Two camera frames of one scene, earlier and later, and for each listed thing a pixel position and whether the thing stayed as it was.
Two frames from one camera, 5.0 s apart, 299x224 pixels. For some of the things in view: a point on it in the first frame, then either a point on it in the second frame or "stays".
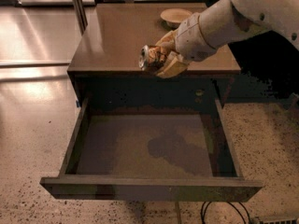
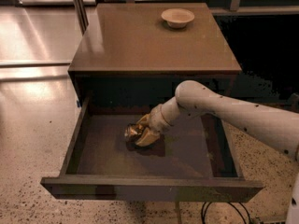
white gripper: x=189 y=38 to x=155 y=120
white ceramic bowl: x=172 y=18 stays
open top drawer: x=166 y=150 stays
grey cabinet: x=105 y=61 stays
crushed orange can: x=149 y=56 to x=133 y=132
